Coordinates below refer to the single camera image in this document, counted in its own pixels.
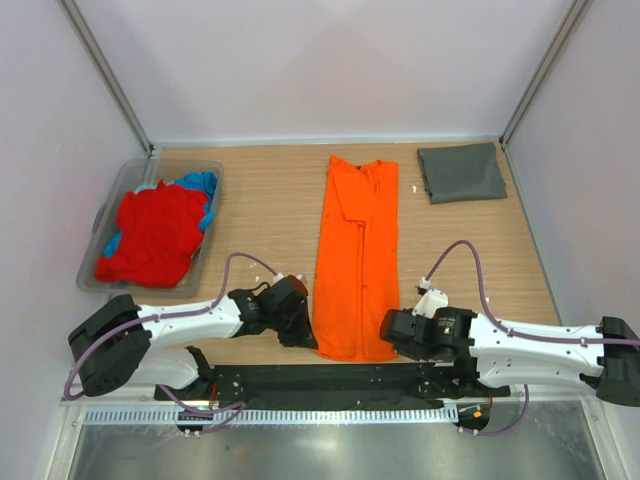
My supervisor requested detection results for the red t shirt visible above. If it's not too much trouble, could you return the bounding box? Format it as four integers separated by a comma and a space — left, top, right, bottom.
94, 182, 208, 288

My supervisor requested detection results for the aluminium frame post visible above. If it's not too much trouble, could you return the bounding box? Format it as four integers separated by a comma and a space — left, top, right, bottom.
58, 0, 154, 158
499, 0, 593, 150

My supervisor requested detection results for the white slotted cable duct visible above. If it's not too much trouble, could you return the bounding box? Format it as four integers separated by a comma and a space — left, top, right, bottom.
83, 404, 458, 426

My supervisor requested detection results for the clear plastic bin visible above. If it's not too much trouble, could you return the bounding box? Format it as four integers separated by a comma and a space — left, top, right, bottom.
76, 159, 224, 299

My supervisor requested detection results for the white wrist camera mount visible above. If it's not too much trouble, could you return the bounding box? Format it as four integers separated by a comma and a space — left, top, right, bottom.
272, 273, 308, 289
412, 277, 449, 318

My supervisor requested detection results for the orange t shirt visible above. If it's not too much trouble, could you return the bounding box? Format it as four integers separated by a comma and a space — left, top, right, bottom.
311, 156, 399, 363

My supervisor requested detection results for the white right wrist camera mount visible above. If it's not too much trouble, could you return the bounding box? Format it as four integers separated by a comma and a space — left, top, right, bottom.
412, 277, 449, 318

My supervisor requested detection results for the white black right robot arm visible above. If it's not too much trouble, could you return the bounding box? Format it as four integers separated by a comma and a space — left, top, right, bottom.
380, 307, 639, 407

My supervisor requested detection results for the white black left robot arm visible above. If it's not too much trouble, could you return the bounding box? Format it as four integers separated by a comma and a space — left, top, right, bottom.
68, 274, 318, 400

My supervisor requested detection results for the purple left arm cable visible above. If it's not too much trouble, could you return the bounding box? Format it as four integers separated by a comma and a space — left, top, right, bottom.
62, 252, 281, 434

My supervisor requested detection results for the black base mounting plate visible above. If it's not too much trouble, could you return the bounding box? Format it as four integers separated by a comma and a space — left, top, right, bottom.
171, 363, 511, 411

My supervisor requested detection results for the right aluminium frame post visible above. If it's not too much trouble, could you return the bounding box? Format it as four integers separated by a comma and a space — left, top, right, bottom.
499, 0, 593, 150

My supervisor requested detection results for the left aluminium frame post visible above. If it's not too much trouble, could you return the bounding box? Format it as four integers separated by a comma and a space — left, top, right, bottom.
58, 0, 154, 158

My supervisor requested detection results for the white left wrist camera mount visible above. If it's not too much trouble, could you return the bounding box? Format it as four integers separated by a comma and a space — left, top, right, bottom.
272, 273, 308, 289

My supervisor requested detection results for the folded grey t shirt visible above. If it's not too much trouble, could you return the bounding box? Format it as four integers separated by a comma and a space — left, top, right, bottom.
417, 143, 508, 204

